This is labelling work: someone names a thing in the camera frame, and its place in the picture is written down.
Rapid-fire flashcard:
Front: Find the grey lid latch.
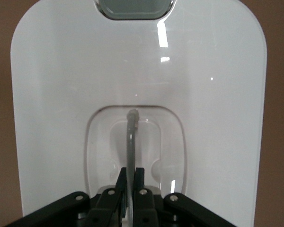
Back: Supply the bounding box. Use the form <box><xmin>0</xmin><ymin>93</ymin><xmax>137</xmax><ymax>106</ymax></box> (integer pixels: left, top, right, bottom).
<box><xmin>94</xmin><ymin>0</ymin><xmax>176</xmax><ymax>20</ymax></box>

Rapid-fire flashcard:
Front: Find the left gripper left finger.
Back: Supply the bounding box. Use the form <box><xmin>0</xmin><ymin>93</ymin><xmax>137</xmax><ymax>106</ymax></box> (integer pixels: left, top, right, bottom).
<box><xmin>4</xmin><ymin>167</ymin><xmax>127</xmax><ymax>227</ymax></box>

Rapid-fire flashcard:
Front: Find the grey lid handle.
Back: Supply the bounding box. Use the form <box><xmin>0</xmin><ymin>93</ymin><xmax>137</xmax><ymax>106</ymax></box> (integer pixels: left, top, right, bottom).
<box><xmin>125</xmin><ymin>108</ymin><xmax>140</xmax><ymax>227</ymax></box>

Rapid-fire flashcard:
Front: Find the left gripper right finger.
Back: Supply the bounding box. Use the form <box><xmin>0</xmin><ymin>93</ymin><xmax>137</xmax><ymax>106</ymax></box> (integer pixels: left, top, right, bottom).
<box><xmin>134</xmin><ymin>167</ymin><xmax>236</xmax><ymax>227</ymax></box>

